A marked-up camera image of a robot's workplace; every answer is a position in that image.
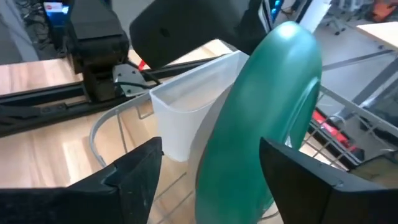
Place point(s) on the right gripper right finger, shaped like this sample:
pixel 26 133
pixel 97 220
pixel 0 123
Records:
pixel 311 202

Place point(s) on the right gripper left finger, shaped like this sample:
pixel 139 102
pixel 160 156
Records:
pixel 93 205

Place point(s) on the dark green plate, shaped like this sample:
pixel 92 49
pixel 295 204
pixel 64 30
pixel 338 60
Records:
pixel 264 109

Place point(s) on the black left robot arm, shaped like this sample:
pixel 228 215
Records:
pixel 186 28

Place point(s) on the translucent white utensil cup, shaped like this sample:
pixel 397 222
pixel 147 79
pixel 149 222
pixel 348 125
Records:
pixel 174 124

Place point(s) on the wooden table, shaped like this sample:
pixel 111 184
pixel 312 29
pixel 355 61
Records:
pixel 379 34

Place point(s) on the black aluminium table frame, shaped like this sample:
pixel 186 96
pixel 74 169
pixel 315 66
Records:
pixel 46 109

